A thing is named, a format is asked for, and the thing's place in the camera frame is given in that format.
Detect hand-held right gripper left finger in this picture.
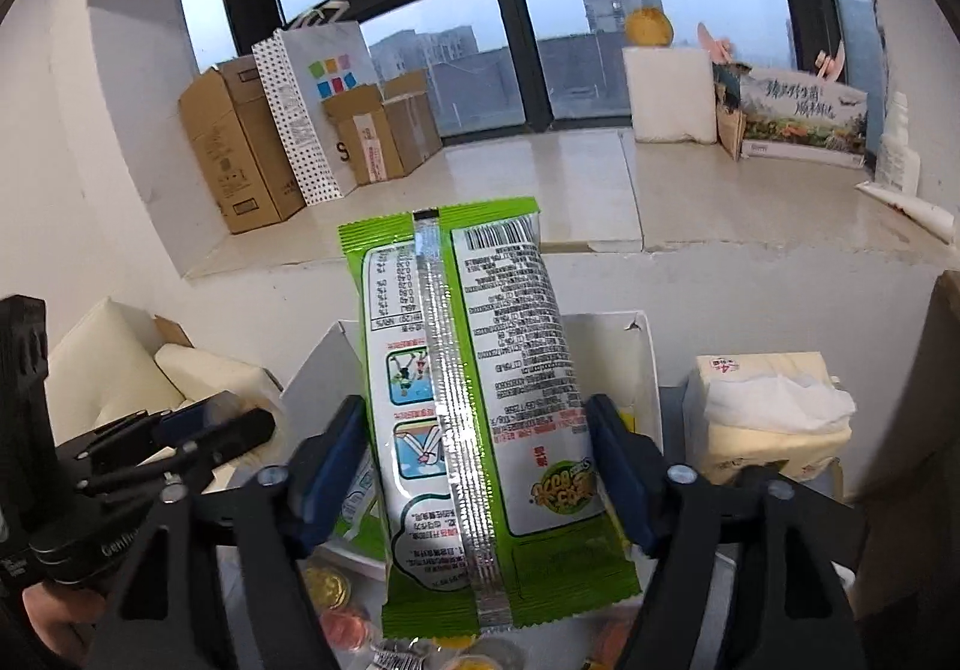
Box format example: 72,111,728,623
88,394,370,670

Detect brown paper bag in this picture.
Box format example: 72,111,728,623
712,62,748,161

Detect tall cardboard box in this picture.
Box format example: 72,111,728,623
178,56,307,236

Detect white tube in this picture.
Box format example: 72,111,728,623
855,180,954,244

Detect orange round fruit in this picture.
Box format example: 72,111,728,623
625,5,674,49

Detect gold foil chocolate coin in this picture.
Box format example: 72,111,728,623
303,563,353,612

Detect orange snack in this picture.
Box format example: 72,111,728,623
596,619,640,670

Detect small green snack packet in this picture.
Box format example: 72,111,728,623
332,452,392,566

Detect small open cardboard box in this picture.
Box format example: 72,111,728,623
322,71,443,188

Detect landscape printed box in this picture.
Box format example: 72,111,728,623
739,65,870,171

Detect person's left hand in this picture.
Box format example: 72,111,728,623
22,584,106,663

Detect white plastic bottles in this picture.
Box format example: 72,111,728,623
876,91,923,198

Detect yellow tissue pack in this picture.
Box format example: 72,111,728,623
684,351,857,489

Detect yellow jelly cup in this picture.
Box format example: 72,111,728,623
456,642,527,670

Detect cream sofa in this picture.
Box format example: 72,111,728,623
43,298,287,492

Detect pink toy plane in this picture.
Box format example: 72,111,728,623
813,40,849,83
695,22,733,65

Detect cardboard scrap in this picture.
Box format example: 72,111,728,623
153,315,193,350

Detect white cardboard box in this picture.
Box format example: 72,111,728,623
281,311,665,670

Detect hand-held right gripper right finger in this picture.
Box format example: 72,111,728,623
583,394,871,670

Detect white dotted paper bag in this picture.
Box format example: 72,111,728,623
251,1,377,207

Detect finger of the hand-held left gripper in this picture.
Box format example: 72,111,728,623
79,409,277,495
79,394,242,472

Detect white foam box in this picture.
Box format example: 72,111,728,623
622,46,718,146

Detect pink round candy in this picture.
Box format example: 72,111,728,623
321,611,373,650

